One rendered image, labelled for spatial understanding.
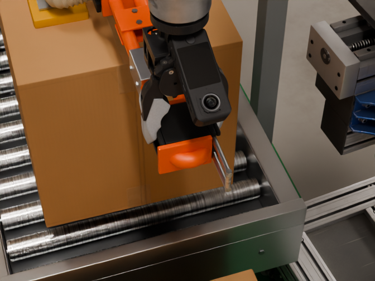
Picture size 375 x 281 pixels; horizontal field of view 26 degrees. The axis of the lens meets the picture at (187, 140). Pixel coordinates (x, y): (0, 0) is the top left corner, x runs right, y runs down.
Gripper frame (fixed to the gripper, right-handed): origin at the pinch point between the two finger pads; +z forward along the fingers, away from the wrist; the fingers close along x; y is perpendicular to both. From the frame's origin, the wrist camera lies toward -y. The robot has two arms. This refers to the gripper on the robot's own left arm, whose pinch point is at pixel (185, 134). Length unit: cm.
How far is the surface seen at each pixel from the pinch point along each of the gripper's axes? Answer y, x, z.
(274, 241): 25, -28, 70
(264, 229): 25, -25, 65
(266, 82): 82, -48, 77
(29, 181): 56, 22, 67
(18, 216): 47, 26, 67
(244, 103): 61, -33, 62
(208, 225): 27, -13, 60
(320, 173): 79, -69, 121
